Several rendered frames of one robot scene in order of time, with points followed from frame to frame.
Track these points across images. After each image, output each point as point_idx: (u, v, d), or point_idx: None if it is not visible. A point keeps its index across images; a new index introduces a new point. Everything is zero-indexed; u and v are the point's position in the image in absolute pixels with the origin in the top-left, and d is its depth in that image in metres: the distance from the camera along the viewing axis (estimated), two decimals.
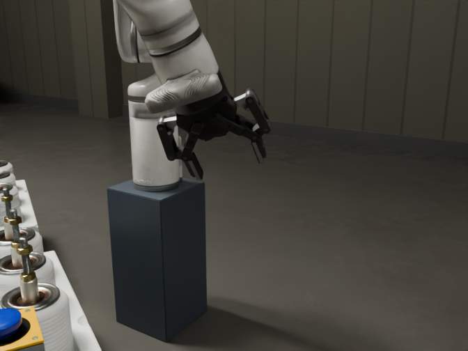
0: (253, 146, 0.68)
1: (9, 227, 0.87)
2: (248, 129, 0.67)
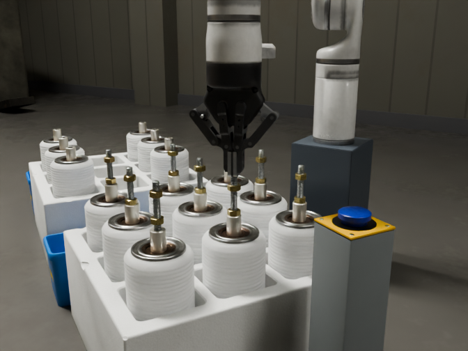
0: None
1: None
2: None
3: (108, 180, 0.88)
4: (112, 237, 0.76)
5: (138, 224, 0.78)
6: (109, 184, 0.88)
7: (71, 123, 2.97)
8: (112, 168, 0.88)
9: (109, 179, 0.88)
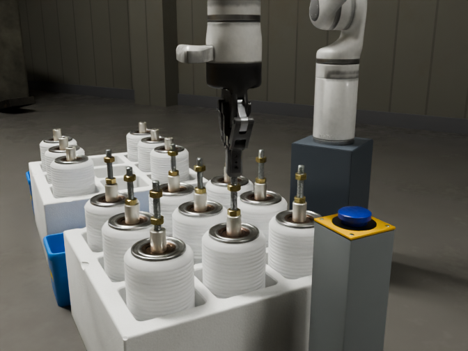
0: (226, 154, 0.71)
1: None
2: (228, 139, 0.69)
3: (108, 180, 0.88)
4: (112, 237, 0.76)
5: (138, 224, 0.78)
6: (109, 184, 0.88)
7: (71, 123, 2.97)
8: (112, 168, 0.88)
9: (109, 179, 0.88)
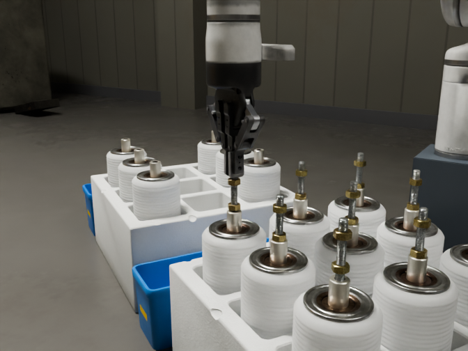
0: None
1: (361, 193, 0.84)
2: None
3: (232, 207, 0.73)
4: (262, 283, 0.61)
5: (290, 265, 0.63)
6: (232, 210, 0.74)
7: (101, 127, 2.82)
8: (237, 192, 0.73)
9: (232, 205, 0.73)
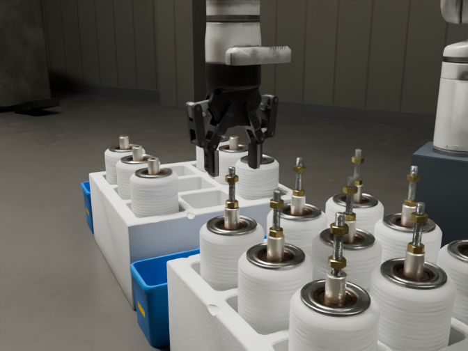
0: (257, 149, 0.72)
1: (359, 189, 0.84)
2: (261, 129, 0.72)
3: (237, 201, 0.74)
4: (260, 278, 0.61)
5: (287, 261, 0.63)
6: (234, 207, 0.74)
7: (100, 126, 2.82)
8: (229, 189, 0.73)
9: (235, 200, 0.74)
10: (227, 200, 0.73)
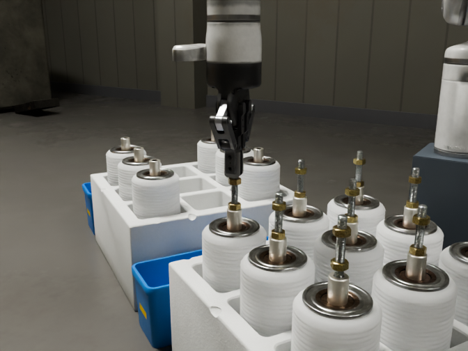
0: (225, 154, 0.72)
1: (360, 191, 0.84)
2: (221, 138, 0.70)
3: (230, 203, 0.74)
4: (262, 280, 0.61)
5: (289, 262, 0.63)
6: None
7: (101, 127, 2.82)
8: (233, 193, 0.73)
9: (230, 202, 0.74)
10: (237, 204, 0.73)
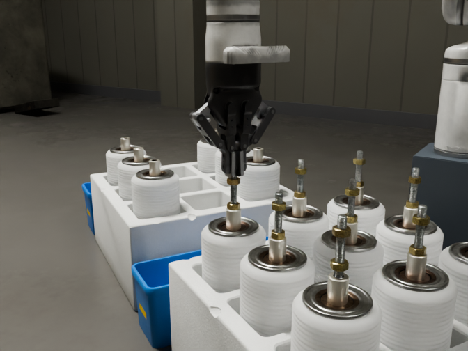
0: (239, 156, 0.71)
1: (360, 191, 0.84)
2: (248, 136, 0.71)
3: (237, 203, 0.74)
4: (262, 281, 0.61)
5: (289, 263, 0.63)
6: None
7: (101, 127, 2.82)
8: (230, 191, 0.74)
9: (236, 201, 0.74)
10: (229, 203, 0.74)
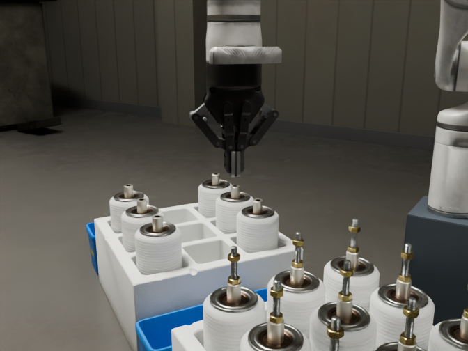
0: (236, 156, 0.71)
1: (355, 257, 0.87)
2: (246, 138, 0.70)
3: (237, 276, 0.78)
4: None
5: (286, 345, 0.67)
6: None
7: (102, 147, 2.86)
8: (230, 267, 0.77)
9: (237, 276, 0.78)
10: (230, 278, 0.77)
